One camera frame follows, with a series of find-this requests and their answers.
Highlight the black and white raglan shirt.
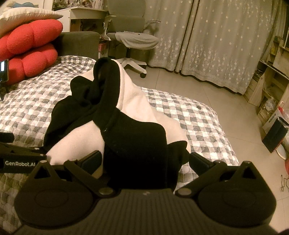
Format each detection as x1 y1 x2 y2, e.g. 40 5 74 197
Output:
43 57 191 189

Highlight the grey checkered quilt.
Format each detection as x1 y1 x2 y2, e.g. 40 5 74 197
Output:
0 55 240 234

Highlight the dark blue phone stand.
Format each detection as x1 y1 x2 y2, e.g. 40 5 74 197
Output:
0 83 9 101

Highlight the white cardboard box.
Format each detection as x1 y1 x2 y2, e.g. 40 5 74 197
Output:
263 107 288 134

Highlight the smartphone playing video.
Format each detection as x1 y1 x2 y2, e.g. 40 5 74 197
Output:
0 59 9 83

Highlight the lower red puffy cushion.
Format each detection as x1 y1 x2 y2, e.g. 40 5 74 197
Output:
6 43 58 86

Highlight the red puffy cushion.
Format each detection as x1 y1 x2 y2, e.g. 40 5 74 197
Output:
1 19 63 61
6 43 58 86

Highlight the wooden shelf unit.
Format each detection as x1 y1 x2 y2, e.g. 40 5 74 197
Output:
244 36 288 124

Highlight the upper red puffy cushion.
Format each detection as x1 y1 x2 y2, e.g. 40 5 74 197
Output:
1 19 63 61

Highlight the dark grey sofa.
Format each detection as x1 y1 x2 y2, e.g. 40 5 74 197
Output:
52 31 100 60

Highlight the grey star curtain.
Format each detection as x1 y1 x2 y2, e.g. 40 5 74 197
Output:
145 0 286 94

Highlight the white striped pillow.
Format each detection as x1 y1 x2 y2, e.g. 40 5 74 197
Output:
1 7 63 37

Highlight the grey office chair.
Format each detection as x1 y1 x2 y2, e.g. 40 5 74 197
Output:
103 0 160 79

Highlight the blue plush toy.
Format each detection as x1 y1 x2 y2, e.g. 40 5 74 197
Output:
6 1 39 8

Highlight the white desk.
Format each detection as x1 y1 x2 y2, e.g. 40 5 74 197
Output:
56 6 107 32

